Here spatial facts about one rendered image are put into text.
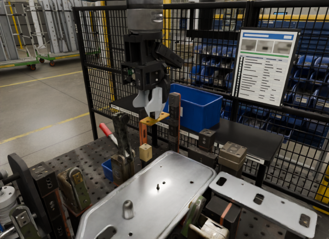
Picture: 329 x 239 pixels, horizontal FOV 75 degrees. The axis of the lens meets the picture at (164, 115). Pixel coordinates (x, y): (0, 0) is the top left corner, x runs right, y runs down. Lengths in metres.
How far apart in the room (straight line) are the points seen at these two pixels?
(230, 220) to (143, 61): 0.49
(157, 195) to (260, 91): 0.61
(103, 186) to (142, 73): 0.84
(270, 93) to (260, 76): 0.08
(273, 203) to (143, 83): 0.52
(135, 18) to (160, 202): 0.49
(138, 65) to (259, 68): 0.64
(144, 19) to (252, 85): 0.66
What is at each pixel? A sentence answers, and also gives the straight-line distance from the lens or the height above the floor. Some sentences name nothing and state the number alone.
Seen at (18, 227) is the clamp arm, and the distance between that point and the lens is 0.64.
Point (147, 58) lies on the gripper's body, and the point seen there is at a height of 1.41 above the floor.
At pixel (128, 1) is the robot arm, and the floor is 1.52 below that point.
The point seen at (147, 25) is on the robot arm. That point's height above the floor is 1.48.
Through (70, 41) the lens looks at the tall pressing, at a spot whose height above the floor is 0.65.
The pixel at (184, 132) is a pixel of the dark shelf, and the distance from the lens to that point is 0.98.
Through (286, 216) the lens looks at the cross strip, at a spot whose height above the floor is 1.00.
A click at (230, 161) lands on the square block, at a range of 0.81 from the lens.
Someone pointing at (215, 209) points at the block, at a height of 0.98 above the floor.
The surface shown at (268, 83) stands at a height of 1.24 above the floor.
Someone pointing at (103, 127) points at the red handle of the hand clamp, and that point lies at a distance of 0.79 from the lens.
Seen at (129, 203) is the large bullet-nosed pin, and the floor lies 1.05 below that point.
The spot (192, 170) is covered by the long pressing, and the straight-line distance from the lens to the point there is 0.79.
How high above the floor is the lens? 1.50
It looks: 25 degrees down
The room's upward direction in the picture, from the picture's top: straight up
